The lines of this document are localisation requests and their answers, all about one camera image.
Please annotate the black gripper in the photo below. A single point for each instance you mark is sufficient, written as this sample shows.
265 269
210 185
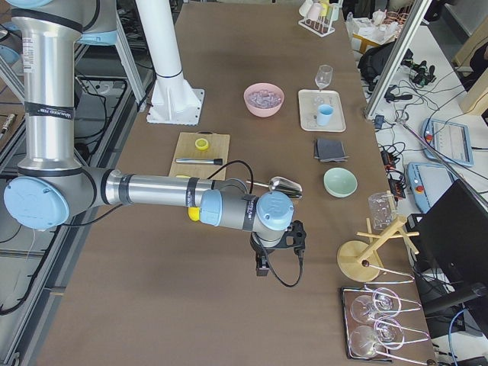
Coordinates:
264 251

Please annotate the silver metal ice scoop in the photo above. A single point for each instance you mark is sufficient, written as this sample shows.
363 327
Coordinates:
283 185

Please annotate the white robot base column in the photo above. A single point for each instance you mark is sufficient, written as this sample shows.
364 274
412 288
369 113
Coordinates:
173 101

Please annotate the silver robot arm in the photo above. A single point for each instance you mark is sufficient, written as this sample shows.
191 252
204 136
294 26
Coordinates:
52 185

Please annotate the wooden cup tree stand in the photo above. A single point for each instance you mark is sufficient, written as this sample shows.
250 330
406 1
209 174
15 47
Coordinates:
359 260

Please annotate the light blue cup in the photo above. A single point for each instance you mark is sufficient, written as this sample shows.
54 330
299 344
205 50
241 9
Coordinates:
324 114

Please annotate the clear ice cubes pile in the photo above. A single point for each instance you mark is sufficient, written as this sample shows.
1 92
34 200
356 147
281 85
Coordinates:
264 99

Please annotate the whole yellow lemon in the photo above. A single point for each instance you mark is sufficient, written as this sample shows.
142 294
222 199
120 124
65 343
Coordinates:
194 213

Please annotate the steel muddler black tip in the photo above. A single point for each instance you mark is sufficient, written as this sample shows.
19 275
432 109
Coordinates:
191 161

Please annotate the green ceramic bowl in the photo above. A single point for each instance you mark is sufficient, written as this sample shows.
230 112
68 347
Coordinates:
340 182

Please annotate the black wine glass rack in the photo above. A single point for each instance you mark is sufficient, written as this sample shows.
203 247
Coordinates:
347 295

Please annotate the lower hanging wine glass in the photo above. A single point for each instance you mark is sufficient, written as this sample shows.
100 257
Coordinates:
384 336

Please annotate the hanging wine glass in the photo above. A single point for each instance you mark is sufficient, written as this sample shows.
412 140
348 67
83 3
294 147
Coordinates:
384 336
380 302

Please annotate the upper hanging wine glass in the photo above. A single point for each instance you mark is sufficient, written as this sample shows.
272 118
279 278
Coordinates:
380 302

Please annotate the bamboo cutting board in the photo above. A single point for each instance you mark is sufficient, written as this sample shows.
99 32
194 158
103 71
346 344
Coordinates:
218 148

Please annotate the hanging glass on stand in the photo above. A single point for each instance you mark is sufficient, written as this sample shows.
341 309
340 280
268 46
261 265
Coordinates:
383 210

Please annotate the grey folded cloth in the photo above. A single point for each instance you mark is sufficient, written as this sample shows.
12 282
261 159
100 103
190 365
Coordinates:
329 150

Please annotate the halved lemon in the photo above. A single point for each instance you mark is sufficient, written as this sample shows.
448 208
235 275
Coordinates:
202 144

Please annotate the pink bowl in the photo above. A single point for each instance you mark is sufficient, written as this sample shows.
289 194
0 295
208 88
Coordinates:
258 112

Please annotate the cream serving tray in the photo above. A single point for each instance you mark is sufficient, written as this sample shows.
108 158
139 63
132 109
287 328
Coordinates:
308 109

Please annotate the teach pendant lower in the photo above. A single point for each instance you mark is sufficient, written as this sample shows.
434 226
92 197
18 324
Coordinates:
428 182

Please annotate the teach pendant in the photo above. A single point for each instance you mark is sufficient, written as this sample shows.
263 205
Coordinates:
428 182
449 139

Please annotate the black monitor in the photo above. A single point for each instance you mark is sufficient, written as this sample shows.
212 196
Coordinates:
453 235

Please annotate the clear wine glass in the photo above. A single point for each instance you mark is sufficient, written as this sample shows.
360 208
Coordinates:
322 79

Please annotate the teach pendant upper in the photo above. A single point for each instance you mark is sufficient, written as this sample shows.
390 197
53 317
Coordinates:
449 139

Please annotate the black backpack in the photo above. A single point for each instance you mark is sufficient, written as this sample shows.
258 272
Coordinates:
372 63

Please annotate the white dish rack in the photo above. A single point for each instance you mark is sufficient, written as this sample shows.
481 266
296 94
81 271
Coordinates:
319 16

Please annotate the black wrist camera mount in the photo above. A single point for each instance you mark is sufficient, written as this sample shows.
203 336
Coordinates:
294 238

